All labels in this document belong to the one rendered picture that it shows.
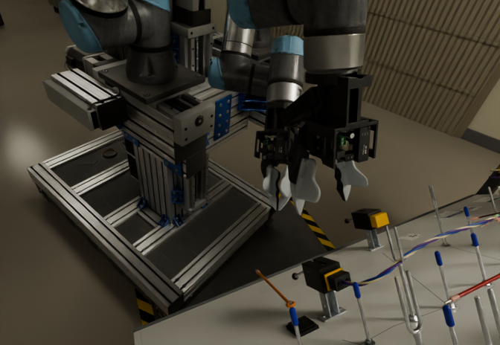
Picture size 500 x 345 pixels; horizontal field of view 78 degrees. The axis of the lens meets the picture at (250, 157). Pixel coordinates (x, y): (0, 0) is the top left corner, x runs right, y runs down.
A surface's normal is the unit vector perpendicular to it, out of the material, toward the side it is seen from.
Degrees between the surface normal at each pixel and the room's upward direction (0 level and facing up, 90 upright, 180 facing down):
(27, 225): 0
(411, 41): 90
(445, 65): 90
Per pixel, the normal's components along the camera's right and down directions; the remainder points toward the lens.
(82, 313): 0.11, -0.77
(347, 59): 0.21, 0.34
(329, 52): -0.33, 0.36
